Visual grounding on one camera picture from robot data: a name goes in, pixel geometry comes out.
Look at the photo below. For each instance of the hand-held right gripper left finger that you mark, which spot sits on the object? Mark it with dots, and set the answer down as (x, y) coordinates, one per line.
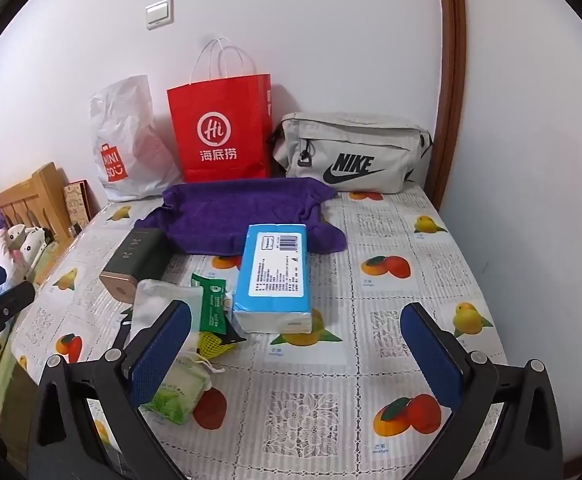
(161, 355)

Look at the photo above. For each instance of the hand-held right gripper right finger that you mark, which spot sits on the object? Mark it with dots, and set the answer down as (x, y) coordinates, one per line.
(431, 355)

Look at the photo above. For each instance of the green wet wipe packet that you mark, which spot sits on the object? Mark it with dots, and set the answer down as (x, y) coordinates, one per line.
(215, 305)

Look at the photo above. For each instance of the green bed sheet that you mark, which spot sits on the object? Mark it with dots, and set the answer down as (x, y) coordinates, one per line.
(16, 375)

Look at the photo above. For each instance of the white spotted plush toy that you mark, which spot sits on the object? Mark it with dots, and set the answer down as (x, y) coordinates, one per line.
(28, 247)

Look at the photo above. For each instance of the fruit print tablecloth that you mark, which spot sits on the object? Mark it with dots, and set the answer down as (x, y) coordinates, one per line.
(321, 360)

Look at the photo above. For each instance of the brown patterned book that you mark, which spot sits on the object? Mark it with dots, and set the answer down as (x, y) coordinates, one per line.
(77, 205)

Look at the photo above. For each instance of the blue tissue pack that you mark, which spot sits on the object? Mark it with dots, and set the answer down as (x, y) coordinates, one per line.
(271, 280)

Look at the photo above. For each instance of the purple towel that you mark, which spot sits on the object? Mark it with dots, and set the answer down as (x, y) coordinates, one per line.
(221, 205)

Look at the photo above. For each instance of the white plastic shopping bag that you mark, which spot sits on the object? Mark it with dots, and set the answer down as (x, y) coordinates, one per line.
(131, 130)

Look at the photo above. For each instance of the beige waist bag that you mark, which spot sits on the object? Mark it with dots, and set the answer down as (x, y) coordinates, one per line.
(361, 135)

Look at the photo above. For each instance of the red paper carrier bag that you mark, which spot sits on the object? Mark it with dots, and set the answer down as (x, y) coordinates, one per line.
(221, 110)

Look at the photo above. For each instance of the brown wooden door frame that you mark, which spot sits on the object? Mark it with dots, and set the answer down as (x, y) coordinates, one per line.
(448, 60)

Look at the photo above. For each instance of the white wall light switch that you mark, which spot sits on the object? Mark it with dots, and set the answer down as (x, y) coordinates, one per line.
(160, 14)

